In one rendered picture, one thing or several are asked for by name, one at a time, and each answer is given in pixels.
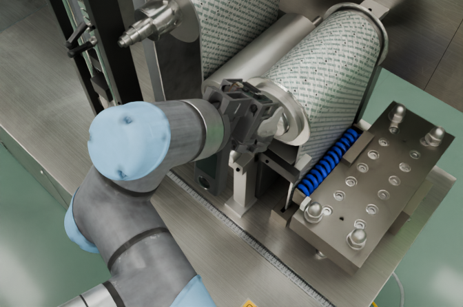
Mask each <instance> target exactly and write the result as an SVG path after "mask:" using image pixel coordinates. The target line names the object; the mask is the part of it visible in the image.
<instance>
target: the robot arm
mask: <svg viewBox="0 0 463 307"><path fill-rule="evenodd" d="M278 105H279V103H273V101H272V100H271V99H270V98H268V97H266V96H265V95H264V94H262V93H261V91H260V90H259V89H257V88H256V87H254V86H253V85H251V84H250V83H248V82H244V81H243V79H242V78H224V79H223V80H222V82H221V84H220V87H219V88H217V87H215V86H208V87H207V90H206V92H205V94H204V96H203V98H202V99H196V98H195V99H186V100H168V101H159V102H149V103H148V102H143V101H137V102H131V103H127V104H124V105H119V106H115V107H109V108H107V109H104V110H103V111H102V112H100V113H99V114H98V115H97V116H96V117H95V119H94V120H93V121H92V124H91V125H90V129H89V133H90V140H89V141H88V151H89V154H90V157H91V160H92V162H93V165H92V167H91V169H90V170H89V172H88V174H87V175H86V177H85V179H84V181H83V182H82V184H81V186H80V187H79V188H78V189H77V190H76V191H75V193H74V195H73V197H72V201H71V203H70V207H69V209H68V211H67V213H66V214H65V219H64V225H65V231H66V233H67V235H68V237H69V238H70V239H71V241H72V242H75V243H77V244H78V245H79V246H80V248H81V249H83V250H84V251H88V252H91V253H100V254H101V256H102V258H103V260H104V262H105V263H106V265H107V267H108V270H109V271H110V273H111V275H112V278H110V279H108V280H107V281H106V282H104V283H102V284H99V285H98V286H95V287H94V288H91V289H89V290H88V291H86V292H84V293H82V294H80V295H79V296H77V297H75V298H73V299H71V300H70V301H67V302H65V303H64V304H61V305H60V306H58V307H216V305H215V303H214V301H213V299H212V298H211V296H210V294H209V293H208V291H207V289H206V287H205V286H204V284H203V283H202V277H201V276H200V275H198V274H197V273H196V271H195V270H194V268H193V267H192V265H191V264H190V262H189V260H188V259H187V258H186V256H185V254H184V253H183V251H182V250H181V248H180V246H179V245H178V244H177V242H176V240H175V239H174V237H173V236H172V234H171V233H170V231H169V229H168V228H167V226H166V225H165V223H164V221H163V220H162V218H161V217H160V215H159V214H158V212H157V210H156V209H155V208H154V206H153V205H152V203H151V202H150V198H151V197H152V196H153V194H154V192H155V191H156V190H157V189H158V187H159V185H160V183H161V181H162V179H163V178H164V177H165V175H166V173H167V172H168V171H169V170H170V169H171V168H172V167H175V166H178V165H182V164H185V163H188V162H193V161H195V164H194V182H195V183H196V184H198V185H200V186H201V187H202V188H204V189H205V190H206V191H208V192H209V193H211V194H212V195H213V196H218V195H219V194H220V193H221V192H222V191H224V190H225V187H226V182H227V172H228V166H229V155H230V149H231V150H233V151H235V152H238V153H248V152H249V151H250V152H252V153H253V154H254V153H256V152H264V151H266V150H267V148H268V147H269V145H270V143H271V141H272V139H273V137H274V136H275V134H276V132H277V129H278V127H277V124H278V121H279V120H280V117H281V115H282V112H283V107H279V108H278V109H277V107H278ZM270 107H272V108H271V110H270V112H269V113H268V115H267V112H268V111H269V108H270ZM268 118H269V119H268Z"/></svg>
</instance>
